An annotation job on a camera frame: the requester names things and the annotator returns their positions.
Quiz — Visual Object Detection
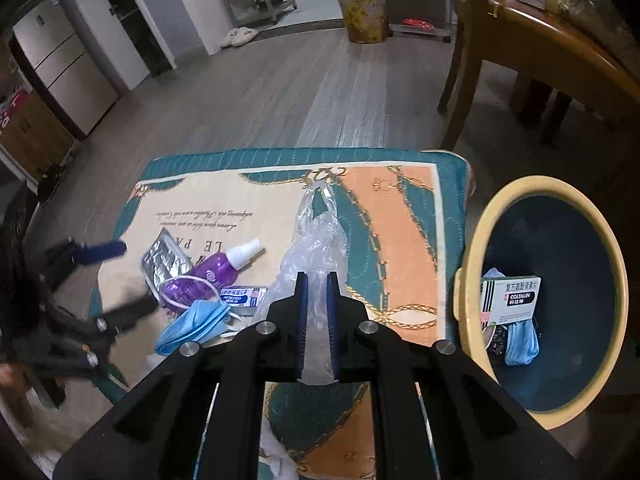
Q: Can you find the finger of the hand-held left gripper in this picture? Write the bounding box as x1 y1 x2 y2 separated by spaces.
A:
92 294 160 333
42 239 128 281

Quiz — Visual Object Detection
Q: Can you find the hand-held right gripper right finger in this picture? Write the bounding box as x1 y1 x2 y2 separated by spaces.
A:
326 270 571 480

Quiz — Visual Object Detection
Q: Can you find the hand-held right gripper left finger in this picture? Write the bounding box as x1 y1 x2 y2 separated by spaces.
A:
52 271 308 480

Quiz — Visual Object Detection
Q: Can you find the silver blister pack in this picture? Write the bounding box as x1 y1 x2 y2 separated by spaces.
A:
139 227 196 295

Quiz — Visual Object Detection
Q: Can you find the clear plastic bag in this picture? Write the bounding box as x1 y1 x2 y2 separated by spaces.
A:
254 180 351 386

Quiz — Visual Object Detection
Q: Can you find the white green medicine box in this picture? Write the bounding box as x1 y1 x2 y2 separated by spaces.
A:
479 275 543 333

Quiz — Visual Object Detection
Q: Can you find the blue face mask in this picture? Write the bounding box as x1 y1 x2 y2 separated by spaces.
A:
504 320 541 367
154 299 236 358

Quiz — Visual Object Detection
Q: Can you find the yellow rimmed dark bin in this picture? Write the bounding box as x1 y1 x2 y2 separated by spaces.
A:
454 175 628 431

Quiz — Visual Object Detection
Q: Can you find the floral trash can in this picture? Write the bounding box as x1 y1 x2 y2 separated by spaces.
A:
335 0 391 45

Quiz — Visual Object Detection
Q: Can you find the small white blue box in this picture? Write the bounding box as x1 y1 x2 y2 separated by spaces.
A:
219 285 270 317

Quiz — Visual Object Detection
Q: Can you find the purple spray bottle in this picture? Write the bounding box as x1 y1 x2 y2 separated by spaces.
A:
159 237 265 317

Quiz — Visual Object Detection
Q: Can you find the teal orange printed cushion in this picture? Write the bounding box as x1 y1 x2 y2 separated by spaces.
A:
90 147 473 480

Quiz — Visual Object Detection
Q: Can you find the dark patterned wrapper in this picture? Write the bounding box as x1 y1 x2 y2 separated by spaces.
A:
487 327 511 356

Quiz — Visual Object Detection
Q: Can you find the silver refrigerator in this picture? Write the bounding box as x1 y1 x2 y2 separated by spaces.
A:
10 0 121 141

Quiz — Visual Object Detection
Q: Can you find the wooden chair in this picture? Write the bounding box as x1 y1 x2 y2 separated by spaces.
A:
437 0 640 151

